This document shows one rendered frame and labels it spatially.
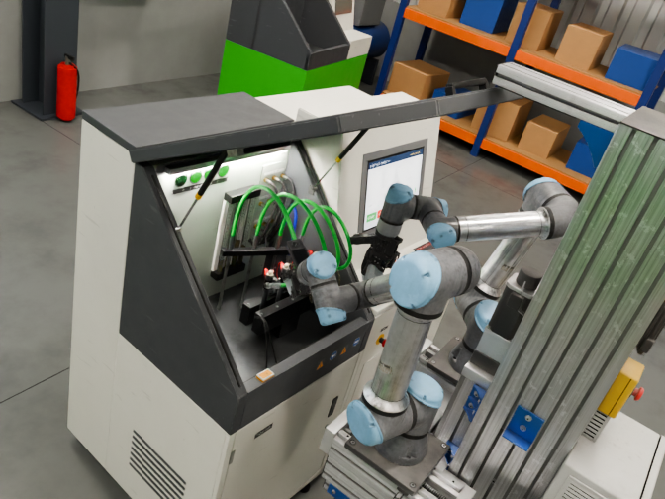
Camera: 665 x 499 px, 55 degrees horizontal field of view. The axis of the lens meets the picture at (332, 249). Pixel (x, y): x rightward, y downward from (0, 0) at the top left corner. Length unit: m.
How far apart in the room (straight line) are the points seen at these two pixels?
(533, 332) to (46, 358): 2.45
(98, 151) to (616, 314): 1.55
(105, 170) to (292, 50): 3.76
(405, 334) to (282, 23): 4.54
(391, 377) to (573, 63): 5.80
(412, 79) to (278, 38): 2.37
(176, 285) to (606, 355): 1.20
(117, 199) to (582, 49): 5.61
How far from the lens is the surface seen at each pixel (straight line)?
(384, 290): 1.69
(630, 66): 6.97
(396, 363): 1.51
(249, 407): 2.06
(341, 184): 2.38
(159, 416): 2.37
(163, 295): 2.08
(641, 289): 1.57
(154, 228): 2.01
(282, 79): 5.83
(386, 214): 1.93
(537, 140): 7.29
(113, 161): 2.11
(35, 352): 3.49
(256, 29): 5.91
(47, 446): 3.08
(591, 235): 1.55
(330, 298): 1.70
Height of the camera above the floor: 2.33
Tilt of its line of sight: 30 degrees down
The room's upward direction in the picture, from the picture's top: 16 degrees clockwise
